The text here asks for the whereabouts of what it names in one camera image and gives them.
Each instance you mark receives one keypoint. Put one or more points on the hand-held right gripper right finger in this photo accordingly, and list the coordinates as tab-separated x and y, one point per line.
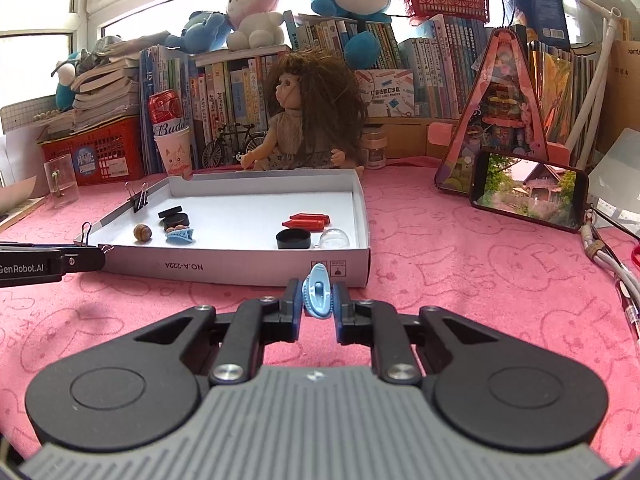
340	305

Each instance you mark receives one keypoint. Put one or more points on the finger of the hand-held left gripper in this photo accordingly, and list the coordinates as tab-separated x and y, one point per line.
82	261

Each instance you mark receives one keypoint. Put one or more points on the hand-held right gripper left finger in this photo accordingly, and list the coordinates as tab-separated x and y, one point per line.
296	300

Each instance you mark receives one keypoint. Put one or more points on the plain blue hair clip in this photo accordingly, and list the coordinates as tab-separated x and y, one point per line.
317	295

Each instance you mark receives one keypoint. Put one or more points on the clear plastic dome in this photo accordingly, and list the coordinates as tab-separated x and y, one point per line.
335	239

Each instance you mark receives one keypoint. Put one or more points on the white cardboard box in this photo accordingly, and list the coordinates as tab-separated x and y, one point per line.
240	210

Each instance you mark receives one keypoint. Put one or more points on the black binder clip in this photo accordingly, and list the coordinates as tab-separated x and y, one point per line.
88	243
139	203

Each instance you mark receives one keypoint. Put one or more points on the black round cap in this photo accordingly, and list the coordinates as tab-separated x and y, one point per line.
294	240

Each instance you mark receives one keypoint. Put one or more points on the brown wooden acorn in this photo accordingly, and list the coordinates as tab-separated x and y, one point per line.
142	233

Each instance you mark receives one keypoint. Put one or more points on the red clips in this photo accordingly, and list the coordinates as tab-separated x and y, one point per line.
302	224

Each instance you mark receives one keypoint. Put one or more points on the clear glass mug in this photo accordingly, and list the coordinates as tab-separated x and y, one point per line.
65	180

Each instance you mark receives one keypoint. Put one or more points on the blue hair clip brown beads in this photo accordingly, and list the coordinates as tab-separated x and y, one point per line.
180	236

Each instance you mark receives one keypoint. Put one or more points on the black flat disc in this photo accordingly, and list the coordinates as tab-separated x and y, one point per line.
170	211

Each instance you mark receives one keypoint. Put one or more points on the black small pieces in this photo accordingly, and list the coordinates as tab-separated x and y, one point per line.
176	220

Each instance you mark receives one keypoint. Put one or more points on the red plastic crate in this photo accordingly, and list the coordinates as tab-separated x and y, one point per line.
110	150

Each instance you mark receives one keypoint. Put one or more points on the white cat-print paper cup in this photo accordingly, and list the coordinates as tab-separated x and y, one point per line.
172	155

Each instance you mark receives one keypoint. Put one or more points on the white grid board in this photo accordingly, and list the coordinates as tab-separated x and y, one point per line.
25	115

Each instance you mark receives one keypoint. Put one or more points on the small jar pink lid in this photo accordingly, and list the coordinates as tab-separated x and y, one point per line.
374	150

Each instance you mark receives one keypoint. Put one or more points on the pink bunny-print table cloth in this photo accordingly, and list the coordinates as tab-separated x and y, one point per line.
500	270

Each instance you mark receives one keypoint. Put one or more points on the black miniature bicycle model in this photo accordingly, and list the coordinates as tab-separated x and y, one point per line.
215	152

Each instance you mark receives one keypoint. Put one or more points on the blue white plush toy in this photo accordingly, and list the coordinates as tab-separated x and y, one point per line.
65	92

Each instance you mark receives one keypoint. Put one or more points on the stack of worn books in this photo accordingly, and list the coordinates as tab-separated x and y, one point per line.
100	90

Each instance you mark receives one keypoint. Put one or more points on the red beer can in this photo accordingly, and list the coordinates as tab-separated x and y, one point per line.
165	110

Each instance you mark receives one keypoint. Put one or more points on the wooden desk organizer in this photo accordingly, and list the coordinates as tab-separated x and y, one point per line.
405	137

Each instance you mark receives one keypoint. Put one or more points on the brown-haired doll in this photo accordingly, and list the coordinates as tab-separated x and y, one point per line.
310	95

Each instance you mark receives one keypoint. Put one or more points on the row of children's books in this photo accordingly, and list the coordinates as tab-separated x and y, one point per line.
220	100

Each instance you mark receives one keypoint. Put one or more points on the grey plush toy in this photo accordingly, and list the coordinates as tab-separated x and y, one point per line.
100	50

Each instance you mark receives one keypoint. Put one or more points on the white blue printed carton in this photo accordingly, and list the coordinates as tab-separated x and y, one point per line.
385	92

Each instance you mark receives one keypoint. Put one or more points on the black smartphone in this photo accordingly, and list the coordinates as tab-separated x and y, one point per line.
525	187

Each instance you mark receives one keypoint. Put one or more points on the white shelf board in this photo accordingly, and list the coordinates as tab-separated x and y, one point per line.
240	55

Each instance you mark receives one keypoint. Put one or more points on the row of blue-spined books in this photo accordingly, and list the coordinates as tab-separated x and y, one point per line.
440	70

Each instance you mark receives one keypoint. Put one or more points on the pink triangular toy box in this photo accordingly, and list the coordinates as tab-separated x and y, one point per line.
500	105

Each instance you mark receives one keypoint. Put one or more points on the small blue plush toy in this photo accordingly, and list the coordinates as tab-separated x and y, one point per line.
200	30

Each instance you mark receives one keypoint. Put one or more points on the pink white bunny plush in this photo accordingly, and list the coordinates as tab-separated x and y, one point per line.
250	0

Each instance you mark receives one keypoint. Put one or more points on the grey folder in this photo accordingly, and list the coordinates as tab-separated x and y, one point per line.
620	170

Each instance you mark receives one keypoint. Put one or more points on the row of thin glossy books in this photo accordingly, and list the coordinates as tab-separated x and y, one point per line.
560	85

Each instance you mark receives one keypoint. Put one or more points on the red plastic basket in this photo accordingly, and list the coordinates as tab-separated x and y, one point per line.
445	0

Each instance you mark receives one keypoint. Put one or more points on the white plastic pipe rack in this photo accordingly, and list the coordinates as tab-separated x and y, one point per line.
600	85

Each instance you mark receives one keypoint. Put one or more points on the brown cardboard box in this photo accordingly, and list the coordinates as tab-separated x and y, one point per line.
622	85

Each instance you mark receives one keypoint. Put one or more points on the tall blue box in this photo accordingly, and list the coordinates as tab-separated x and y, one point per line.
540	0

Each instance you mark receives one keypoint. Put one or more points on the pink plastic bracket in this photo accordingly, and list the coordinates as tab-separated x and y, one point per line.
559	151
442	137

